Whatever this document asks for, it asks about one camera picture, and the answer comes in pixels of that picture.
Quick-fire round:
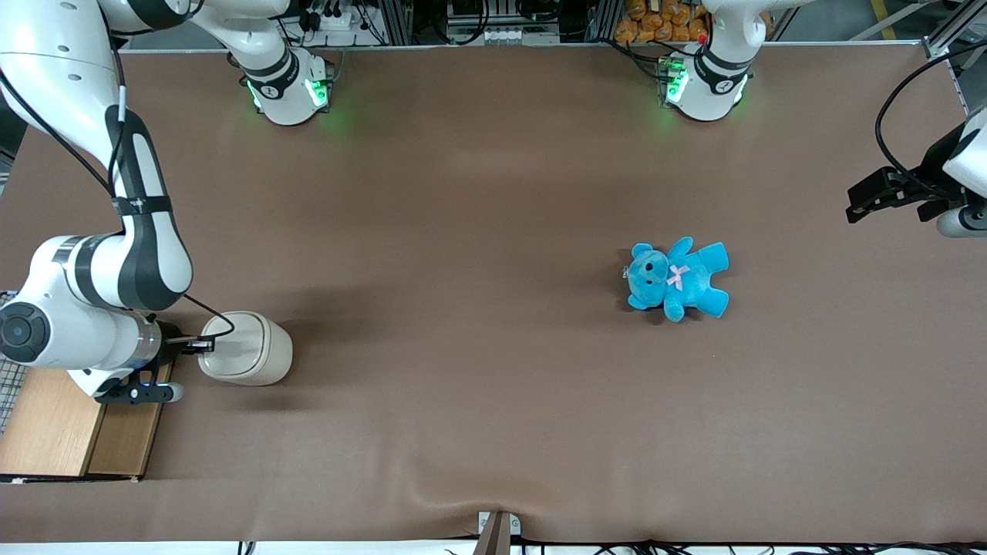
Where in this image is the brown table cloth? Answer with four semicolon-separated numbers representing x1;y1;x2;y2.
0;42;987;544

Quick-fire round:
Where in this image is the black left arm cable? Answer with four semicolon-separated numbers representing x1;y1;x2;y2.
875;42;987;193

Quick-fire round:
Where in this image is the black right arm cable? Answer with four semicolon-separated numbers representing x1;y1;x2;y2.
0;39;236;344

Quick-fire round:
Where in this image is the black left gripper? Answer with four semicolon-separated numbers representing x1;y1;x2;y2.
846;122;970;225

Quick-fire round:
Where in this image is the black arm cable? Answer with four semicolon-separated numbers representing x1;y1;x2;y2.
875;42;987;193
0;39;236;344

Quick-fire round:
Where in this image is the orange plush toys pile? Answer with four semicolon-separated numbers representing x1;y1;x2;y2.
615;0;776;44

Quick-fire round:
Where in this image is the metal table edge bracket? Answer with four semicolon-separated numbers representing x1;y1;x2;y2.
474;510;524;555

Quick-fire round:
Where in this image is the light wooden shelf box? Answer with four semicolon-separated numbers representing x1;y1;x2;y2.
0;361;174;479

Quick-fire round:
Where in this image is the white power strip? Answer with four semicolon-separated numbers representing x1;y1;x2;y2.
307;2;365;33

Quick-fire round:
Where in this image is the white swing-lid trash can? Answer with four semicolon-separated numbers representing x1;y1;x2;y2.
198;311;294;387

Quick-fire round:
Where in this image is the aluminium frame post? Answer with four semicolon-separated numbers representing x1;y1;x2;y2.
923;0;987;59

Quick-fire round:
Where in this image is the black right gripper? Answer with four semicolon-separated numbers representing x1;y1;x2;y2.
157;320;216;371

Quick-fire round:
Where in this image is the blue teddy bear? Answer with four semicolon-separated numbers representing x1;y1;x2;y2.
623;237;731;323

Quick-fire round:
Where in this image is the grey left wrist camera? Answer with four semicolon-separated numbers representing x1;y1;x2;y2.
936;203;987;239

